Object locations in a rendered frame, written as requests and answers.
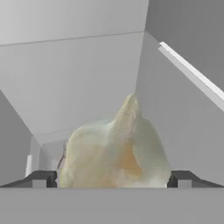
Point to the pale white garlic bulb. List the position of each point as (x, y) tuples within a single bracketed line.
[(116, 157)]

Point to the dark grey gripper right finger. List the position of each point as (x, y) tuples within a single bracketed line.
[(186, 178)]

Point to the grey freezer drawer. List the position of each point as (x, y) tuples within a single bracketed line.
[(87, 73)]

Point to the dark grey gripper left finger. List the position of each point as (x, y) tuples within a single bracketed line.
[(38, 178)]

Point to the white fridge shelf edge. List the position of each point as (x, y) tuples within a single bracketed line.
[(192, 73)]

